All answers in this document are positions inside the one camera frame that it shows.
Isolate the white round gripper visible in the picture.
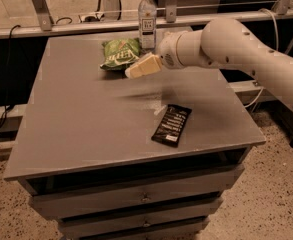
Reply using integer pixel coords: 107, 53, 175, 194
125, 30, 216, 79

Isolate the green jalapeno chip bag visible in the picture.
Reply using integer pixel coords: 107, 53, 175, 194
100, 38, 140, 71

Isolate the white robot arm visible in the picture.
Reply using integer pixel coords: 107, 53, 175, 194
125, 18, 293, 112

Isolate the clear plastic water bottle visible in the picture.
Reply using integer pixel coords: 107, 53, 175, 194
138, 0, 157, 52

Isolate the white power strip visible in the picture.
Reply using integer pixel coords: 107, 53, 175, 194
79, 13, 104, 23

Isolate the black snack bar wrapper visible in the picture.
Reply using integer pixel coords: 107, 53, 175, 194
151, 104, 192, 147

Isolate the grey drawer cabinet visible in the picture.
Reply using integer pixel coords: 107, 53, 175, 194
4, 26, 267, 240

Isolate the top grey drawer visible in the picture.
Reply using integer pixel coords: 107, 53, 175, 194
30, 164, 244, 219

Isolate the grey drawer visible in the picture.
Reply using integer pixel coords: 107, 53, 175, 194
30, 164, 244, 219
59, 197, 223, 238
75, 217, 211, 240

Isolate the middle grey drawer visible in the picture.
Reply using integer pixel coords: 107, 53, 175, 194
59, 197, 223, 238

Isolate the bottom grey drawer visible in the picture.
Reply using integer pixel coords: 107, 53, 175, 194
75, 217, 211, 240

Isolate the metal guard rail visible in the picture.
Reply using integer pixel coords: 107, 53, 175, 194
0, 0, 293, 39

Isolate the white cable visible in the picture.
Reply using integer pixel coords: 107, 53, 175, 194
244, 7, 281, 109

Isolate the black cable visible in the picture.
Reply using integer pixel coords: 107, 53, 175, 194
0, 24, 22, 137

